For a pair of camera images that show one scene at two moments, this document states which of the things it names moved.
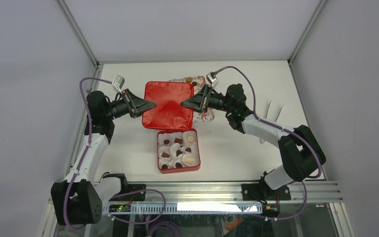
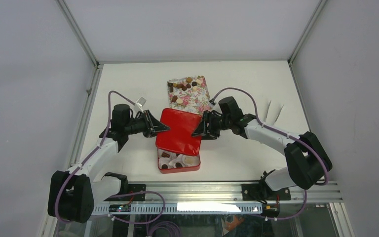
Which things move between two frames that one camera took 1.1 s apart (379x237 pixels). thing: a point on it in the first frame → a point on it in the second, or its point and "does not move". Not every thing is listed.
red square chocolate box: x=178 y=150 does not move
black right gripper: x=200 y=101 → x=203 y=129
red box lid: x=169 y=113 → x=178 y=138
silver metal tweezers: x=267 y=111 does not move
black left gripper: x=135 y=104 → x=152 y=125
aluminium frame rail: x=202 y=193 does not move
